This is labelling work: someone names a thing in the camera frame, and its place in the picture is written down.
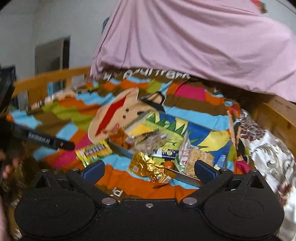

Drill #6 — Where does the wooden bed frame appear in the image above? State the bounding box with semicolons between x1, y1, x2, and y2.
13;66;295;154

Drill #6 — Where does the person's left hand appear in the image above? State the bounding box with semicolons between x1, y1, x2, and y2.
1;157;21;179

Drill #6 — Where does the colourful metal tray box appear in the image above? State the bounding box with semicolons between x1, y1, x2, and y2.
107;109;233;188

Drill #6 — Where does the yellow biscuit snack pack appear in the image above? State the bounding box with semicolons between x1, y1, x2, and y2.
75;140;113;167

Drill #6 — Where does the small orange fruit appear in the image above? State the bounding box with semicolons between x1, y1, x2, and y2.
162;161;175;170

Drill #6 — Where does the pink bed sheet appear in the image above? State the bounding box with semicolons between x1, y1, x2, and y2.
91;1;295;102

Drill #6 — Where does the grey door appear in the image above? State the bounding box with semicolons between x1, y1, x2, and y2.
35;36;70;75

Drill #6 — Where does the white red snack packet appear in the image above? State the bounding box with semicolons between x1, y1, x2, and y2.
176;131;191;172

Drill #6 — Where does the white floral patterned quilt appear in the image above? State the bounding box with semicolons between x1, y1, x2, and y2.
239;109;295;240

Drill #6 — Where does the orange snack packet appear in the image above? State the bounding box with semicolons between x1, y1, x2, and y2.
109;126;132;149

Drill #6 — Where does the gold foil snack bag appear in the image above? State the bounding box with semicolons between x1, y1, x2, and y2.
128;151;177;188

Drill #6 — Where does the puffed rice cracker pack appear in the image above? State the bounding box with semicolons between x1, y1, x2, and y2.
184;148;214;178

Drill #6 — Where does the clear pack dried meat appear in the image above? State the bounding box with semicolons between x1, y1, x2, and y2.
125;130;170;156

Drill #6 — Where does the colourful cartoon bed blanket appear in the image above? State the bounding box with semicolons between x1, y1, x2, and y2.
5;69;253;202

